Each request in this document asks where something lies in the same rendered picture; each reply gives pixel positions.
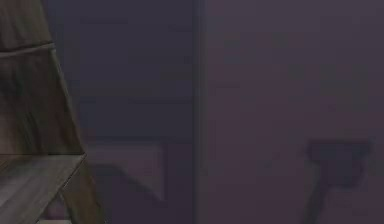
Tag brown wooden chair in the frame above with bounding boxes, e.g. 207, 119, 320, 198
0, 0, 107, 224

